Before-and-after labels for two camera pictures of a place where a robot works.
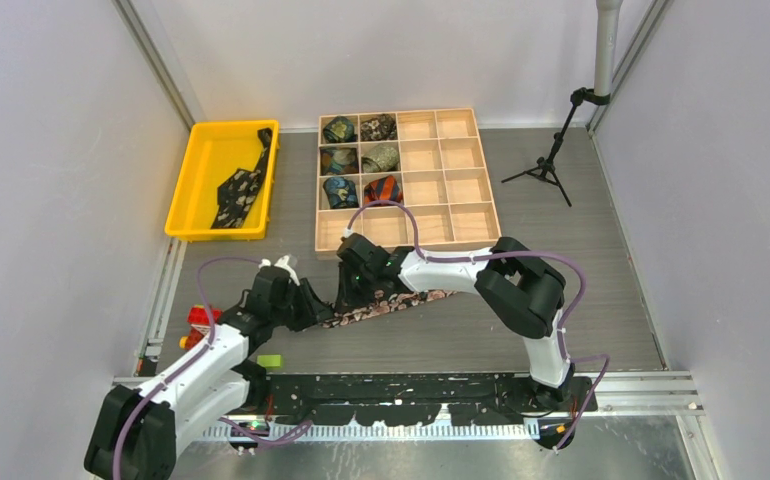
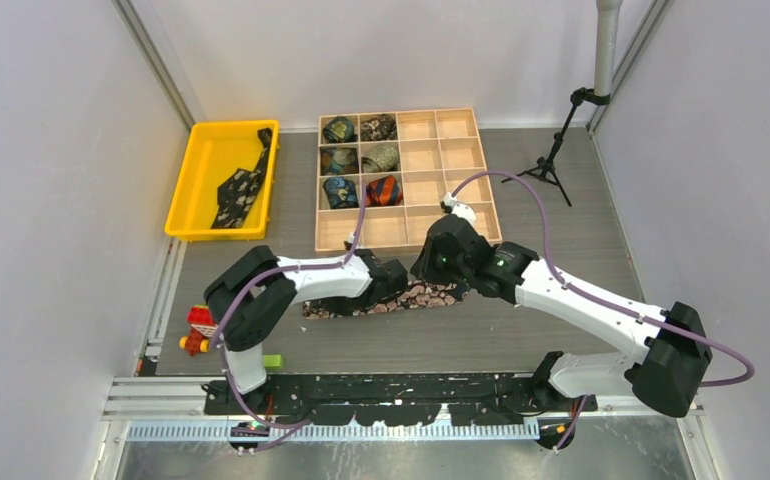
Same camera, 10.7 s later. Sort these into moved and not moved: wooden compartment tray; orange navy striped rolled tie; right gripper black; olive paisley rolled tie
Moved: right gripper black
Not moved: wooden compartment tray; orange navy striped rolled tie; olive paisley rolled tie
